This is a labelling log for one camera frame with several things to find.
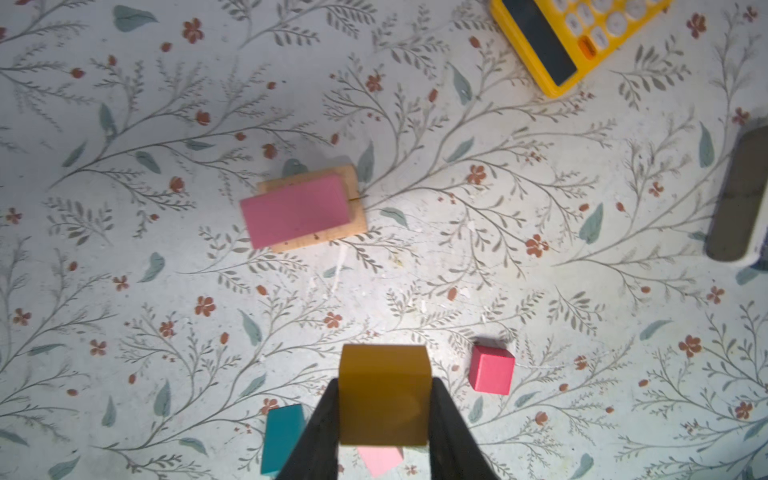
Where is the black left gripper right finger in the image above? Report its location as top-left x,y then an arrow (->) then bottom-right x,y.
428,377 -> 498,480

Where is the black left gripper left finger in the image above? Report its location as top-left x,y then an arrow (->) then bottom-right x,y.
276,379 -> 340,480

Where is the yellow cube block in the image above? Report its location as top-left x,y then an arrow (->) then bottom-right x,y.
338,344 -> 432,447

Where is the dark pink rectangular block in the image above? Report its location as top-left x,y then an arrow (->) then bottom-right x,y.
240,174 -> 350,249

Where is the arched natural wood block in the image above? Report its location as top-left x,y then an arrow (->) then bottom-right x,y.
258,164 -> 367,252

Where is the teal wood block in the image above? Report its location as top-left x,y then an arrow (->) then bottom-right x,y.
260,405 -> 305,478

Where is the light pink wood block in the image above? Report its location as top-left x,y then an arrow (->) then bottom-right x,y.
357,446 -> 404,478

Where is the magenta cube block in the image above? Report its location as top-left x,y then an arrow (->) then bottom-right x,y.
469,344 -> 516,396

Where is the white stapler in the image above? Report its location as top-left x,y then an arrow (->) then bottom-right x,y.
704,122 -> 767,267

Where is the yellow calculator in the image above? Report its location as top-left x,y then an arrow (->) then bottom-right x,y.
489,0 -> 671,99

